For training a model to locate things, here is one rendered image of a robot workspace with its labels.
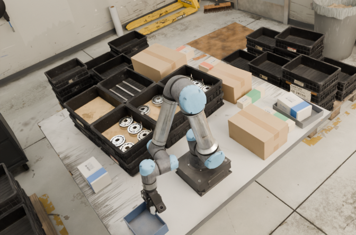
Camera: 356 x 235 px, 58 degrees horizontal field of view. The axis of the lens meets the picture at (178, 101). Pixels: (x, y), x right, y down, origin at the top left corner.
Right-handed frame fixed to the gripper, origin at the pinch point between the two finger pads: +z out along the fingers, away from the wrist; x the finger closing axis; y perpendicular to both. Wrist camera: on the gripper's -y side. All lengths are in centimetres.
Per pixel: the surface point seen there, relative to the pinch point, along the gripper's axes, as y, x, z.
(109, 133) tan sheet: 69, -7, -8
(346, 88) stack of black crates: 21, -223, 20
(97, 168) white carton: 50, 11, -1
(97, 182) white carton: 41.6, 15.8, 1.8
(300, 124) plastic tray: -8, -109, -12
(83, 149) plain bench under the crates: 84, 10, 8
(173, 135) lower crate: 41, -40, -7
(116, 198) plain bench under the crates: 29.0, 10.7, 8.1
